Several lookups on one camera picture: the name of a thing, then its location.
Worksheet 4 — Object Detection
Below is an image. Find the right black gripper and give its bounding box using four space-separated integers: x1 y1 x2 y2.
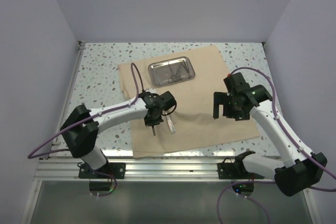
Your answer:
214 91 250 121

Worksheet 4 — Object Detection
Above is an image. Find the steel scalpel handle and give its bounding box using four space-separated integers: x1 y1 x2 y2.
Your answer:
166 114 176 134

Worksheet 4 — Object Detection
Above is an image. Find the beige cloth wrap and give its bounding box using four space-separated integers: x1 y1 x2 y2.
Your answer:
131 45 260 158

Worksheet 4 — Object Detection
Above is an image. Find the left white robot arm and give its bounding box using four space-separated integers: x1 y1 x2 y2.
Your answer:
60 91 177 178

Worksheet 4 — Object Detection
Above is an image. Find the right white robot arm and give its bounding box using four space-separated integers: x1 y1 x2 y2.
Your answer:
213 72 327 196

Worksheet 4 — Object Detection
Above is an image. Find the steel instrument tray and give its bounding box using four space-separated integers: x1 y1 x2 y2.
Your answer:
148 57 196 88

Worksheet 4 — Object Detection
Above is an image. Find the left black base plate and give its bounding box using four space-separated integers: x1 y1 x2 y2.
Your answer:
77 162 126 179

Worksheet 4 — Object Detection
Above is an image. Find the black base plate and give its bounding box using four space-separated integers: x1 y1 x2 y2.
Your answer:
217 157 264 180
77 162 126 179

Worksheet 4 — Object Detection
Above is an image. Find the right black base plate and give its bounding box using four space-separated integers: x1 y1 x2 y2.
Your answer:
217 157 264 180

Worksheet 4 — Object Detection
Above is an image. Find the aluminium rail frame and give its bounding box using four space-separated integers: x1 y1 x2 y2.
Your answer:
19 40 316 224

